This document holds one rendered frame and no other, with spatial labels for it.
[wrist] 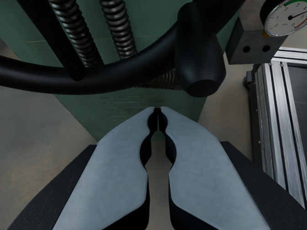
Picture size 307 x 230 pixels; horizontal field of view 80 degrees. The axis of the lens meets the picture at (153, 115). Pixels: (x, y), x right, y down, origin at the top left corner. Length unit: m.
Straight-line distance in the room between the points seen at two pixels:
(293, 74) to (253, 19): 0.61
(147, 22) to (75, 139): 0.73
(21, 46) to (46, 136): 0.65
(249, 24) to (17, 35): 0.42
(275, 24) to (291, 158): 0.49
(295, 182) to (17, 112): 1.24
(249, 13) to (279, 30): 0.08
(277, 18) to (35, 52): 0.43
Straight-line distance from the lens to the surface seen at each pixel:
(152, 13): 0.35
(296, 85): 0.94
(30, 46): 0.46
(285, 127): 0.78
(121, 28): 0.22
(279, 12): 0.33
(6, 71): 0.22
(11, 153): 1.12
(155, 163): 0.85
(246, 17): 0.39
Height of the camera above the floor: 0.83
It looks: 62 degrees down
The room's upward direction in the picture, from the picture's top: 5 degrees counter-clockwise
